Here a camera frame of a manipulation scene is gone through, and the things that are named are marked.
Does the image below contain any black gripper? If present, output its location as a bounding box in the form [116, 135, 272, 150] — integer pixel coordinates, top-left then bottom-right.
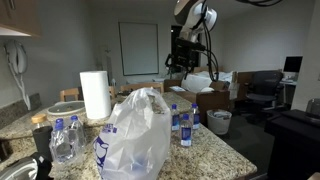
[165, 37, 206, 79]

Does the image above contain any blue cap water bottle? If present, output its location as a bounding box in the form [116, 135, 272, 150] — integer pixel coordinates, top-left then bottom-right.
[171, 104, 180, 131]
[180, 114, 193, 147]
[190, 103, 200, 130]

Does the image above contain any white plastic shopping bag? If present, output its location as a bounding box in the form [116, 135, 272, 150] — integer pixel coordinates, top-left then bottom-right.
[93, 88, 171, 180]

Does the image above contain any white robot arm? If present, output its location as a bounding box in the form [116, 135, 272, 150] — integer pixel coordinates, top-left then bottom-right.
[165, 0, 219, 81]

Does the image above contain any crushed clear water bottle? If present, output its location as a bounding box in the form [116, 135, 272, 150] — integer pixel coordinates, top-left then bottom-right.
[68, 115, 86, 153]
[49, 118, 75, 164]

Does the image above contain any wooden chair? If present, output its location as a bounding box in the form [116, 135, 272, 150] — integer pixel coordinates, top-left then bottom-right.
[60, 88, 79, 102]
[120, 82, 164, 93]

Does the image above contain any white waste bin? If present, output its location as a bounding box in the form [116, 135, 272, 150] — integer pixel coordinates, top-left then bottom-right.
[207, 109, 232, 135]

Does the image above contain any white paper towel roll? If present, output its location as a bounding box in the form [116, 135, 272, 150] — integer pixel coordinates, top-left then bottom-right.
[80, 71, 111, 120]

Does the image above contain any black office chair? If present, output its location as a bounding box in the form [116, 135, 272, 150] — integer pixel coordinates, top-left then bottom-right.
[246, 70, 283, 124]

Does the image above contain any computer monitor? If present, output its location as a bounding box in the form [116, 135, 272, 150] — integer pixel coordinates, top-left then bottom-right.
[283, 56, 303, 73]

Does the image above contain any round glass lid dish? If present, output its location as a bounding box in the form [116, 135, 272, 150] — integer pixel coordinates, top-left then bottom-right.
[47, 101, 85, 116]

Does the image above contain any black cart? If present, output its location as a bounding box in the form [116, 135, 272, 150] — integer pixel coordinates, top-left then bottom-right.
[264, 109, 320, 180]

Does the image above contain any dark jar wooden lid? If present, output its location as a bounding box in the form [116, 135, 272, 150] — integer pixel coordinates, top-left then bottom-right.
[31, 114, 53, 162]

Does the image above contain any wooden upper cabinet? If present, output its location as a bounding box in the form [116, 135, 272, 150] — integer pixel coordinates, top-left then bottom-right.
[0, 0, 41, 37]

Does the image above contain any black silver appliance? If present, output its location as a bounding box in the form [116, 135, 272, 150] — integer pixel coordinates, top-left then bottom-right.
[0, 152, 53, 180]

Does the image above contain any white wall whiteboard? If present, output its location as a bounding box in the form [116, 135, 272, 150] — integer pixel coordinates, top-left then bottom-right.
[119, 22, 159, 76]

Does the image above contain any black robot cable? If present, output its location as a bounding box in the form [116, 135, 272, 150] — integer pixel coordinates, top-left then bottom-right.
[199, 0, 284, 83]

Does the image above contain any white wall phone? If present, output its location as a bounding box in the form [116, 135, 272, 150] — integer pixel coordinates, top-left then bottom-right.
[4, 40, 31, 110]

